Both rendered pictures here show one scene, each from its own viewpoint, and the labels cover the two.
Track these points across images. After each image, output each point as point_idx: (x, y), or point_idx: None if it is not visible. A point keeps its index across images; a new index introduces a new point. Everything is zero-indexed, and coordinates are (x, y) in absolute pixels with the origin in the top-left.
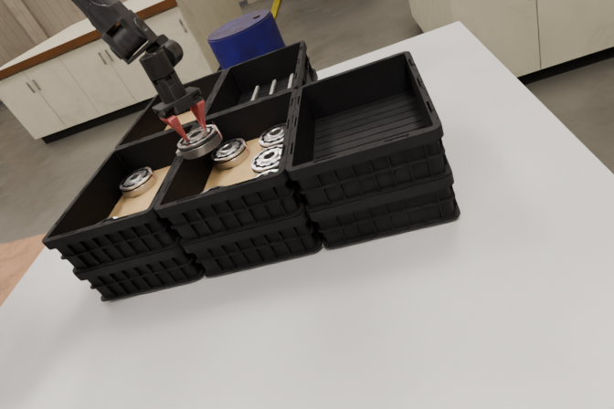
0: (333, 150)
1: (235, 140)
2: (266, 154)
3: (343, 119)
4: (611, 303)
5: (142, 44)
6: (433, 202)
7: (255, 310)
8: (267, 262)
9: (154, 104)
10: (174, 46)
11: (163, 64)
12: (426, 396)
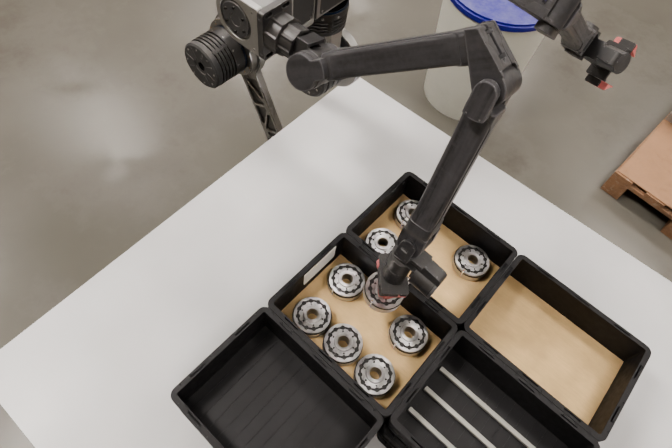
0: (303, 390)
1: (418, 347)
2: (349, 342)
3: (336, 440)
4: (78, 394)
5: None
6: None
7: (276, 274)
8: None
9: (621, 335)
10: (421, 285)
11: (389, 261)
12: (147, 295)
